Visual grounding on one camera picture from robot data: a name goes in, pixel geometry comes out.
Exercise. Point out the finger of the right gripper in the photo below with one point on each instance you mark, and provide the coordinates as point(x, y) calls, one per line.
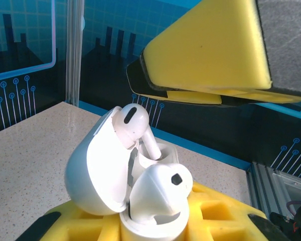
point(205, 45)
point(190, 96)

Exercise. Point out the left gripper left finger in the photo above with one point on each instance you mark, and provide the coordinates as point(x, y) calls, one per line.
point(90, 229)

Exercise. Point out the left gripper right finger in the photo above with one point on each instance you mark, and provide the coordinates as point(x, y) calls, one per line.
point(215, 221)

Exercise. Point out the white earbud charging case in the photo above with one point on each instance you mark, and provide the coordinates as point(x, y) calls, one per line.
point(95, 170)

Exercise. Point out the white earbud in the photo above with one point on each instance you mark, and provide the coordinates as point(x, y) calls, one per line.
point(134, 125)
point(153, 190)

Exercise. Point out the aluminium front rail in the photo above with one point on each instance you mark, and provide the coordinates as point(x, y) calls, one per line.
point(266, 185)

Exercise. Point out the aluminium frame post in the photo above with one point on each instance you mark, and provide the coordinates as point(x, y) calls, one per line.
point(75, 50)

